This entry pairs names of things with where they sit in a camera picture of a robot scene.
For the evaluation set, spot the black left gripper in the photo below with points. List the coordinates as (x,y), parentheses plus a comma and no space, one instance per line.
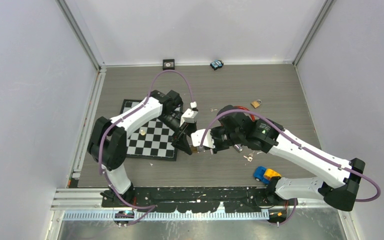
(183,145)

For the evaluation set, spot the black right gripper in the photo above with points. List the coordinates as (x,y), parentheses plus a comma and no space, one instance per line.
(217,147)

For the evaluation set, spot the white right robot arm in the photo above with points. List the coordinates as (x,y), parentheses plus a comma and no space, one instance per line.
(336,181)

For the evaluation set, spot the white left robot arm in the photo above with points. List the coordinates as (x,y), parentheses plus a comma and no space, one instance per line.
(109,140)

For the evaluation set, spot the silver key bunch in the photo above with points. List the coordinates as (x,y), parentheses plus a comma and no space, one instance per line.
(250,156)

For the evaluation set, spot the black white chessboard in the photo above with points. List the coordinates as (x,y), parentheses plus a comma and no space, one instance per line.
(156,144)

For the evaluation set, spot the blue yellow toy car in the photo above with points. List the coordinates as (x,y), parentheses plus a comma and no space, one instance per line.
(264,175)

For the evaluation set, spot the small brass padlock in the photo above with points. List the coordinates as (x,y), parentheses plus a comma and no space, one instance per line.
(256,103)

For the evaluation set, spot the small black square box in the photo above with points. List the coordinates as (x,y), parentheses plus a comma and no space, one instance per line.
(168,64)

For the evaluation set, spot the blue owl eraser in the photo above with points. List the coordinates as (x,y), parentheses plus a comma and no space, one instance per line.
(217,64)

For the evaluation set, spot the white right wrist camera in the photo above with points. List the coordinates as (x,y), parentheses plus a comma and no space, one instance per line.
(202,138)

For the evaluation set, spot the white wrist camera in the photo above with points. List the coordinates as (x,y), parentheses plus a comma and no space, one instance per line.
(189,117)
(202,138)

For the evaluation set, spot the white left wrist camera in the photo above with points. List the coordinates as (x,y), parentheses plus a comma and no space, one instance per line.
(189,117)

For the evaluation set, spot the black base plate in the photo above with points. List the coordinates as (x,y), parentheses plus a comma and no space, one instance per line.
(237,199)

